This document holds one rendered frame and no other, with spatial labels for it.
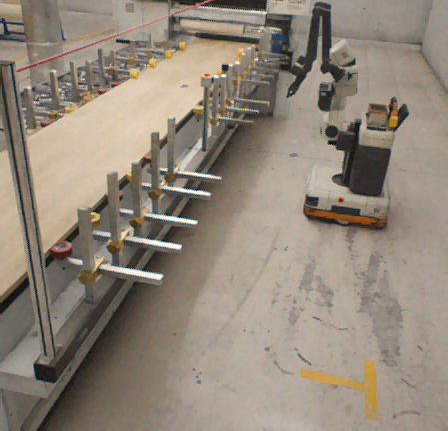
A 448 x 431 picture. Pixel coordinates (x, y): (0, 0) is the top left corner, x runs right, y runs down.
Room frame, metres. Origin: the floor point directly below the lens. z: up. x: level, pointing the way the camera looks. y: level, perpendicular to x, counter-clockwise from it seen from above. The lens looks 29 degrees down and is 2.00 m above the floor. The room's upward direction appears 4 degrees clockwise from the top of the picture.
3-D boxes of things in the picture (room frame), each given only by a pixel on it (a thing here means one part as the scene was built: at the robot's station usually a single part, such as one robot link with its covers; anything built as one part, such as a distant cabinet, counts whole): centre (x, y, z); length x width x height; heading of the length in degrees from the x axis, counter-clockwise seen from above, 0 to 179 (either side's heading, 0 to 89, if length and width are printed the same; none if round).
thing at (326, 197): (3.84, -1.02, 0.16); 0.67 x 0.64 x 0.25; 79
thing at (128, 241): (1.84, 0.40, 0.81); 0.43 x 0.03 x 0.04; 79
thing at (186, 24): (6.44, 0.11, 1.05); 1.43 x 0.12 x 0.12; 79
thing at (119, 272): (1.59, 0.45, 0.83); 0.43 x 0.03 x 0.04; 79
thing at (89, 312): (3.72, 0.09, 0.67); 5.11 x 0.08 x 0.10; 169
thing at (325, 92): (3.90, -0.74, 0.99); 0.28 x 0.16 x 0.22; 169
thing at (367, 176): (3.82, -1.11, 0.59); 0.55 x 0.34 x 0.83; 169
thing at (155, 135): (2.30, 0.37, 0.93); 0.04 x 0.04 x 0.48; 79
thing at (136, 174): (2.06, 0.42, 0.87); 0.04 x 0.04 x 0.48; 79
